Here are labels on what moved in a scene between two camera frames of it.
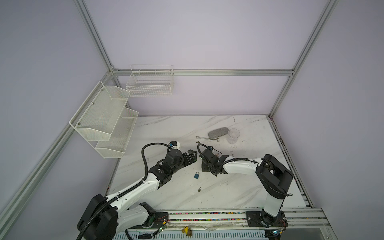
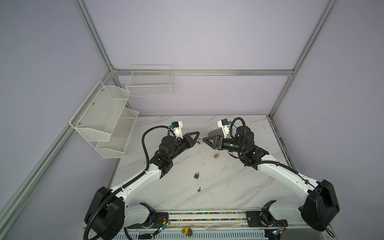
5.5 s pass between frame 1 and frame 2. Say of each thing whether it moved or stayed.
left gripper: moved
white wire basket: stayed
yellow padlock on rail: stayed
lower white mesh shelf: stayed
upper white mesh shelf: stayed
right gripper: moved
